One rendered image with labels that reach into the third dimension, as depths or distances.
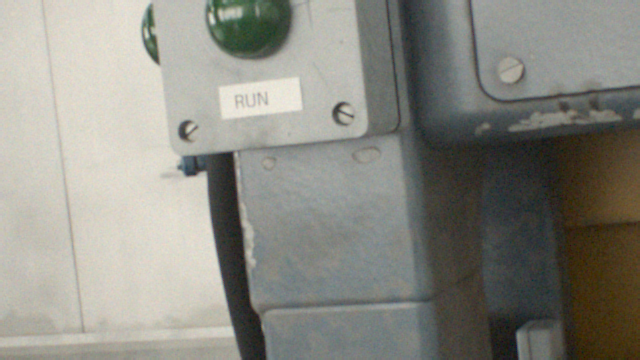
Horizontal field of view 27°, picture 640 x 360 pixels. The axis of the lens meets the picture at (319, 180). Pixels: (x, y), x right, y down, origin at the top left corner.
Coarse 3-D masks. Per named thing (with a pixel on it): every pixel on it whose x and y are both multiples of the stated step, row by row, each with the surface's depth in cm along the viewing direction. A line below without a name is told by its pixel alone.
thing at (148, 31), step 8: (152, 8) 47; (144, 16) 47; (152, 16) 47; (144, 24) 47; (152, 24) 47; (144, 32) 47; (152, 32) 47; (144, 40) 47; (152, 40) 47; (152, 48) 47; (152, 56) 47
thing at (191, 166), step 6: (192, 156) 95; (198, 156) 95; (204, 156) 95; (180, 162) 95; (186, 162) 95; (192, 162) 95; (198, 162) 95; (204, 162) 95; (180, 168) 95; (186, 168) 95; (192, 168) 95; (198, 168) 95; (204, 168) 95; (186, 174) 95; (192, 174) 95
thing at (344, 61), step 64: (192, 0) 45; (320, 0) 43; (384, 0) 46; (192, 64) 45; (256, 64) 44; (320, 64) 43; (384, 64) 45; (192, 128) 46; (256, 128) 45; (320, 128) 44; (384, 128) 45
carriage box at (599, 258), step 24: (576, 240) 75; (600, 240) 75; (624, 240) 74; (576, 264) 75; (600, 264) 75; (624, 264) 74; (576, 288) 75; (600, 288) 75; (624, 288) 74; (576, 312) 75; (600, 312) 75; (624, 312) 74; (576, 336) 76; (600, 336) 75; (624, 336) 75
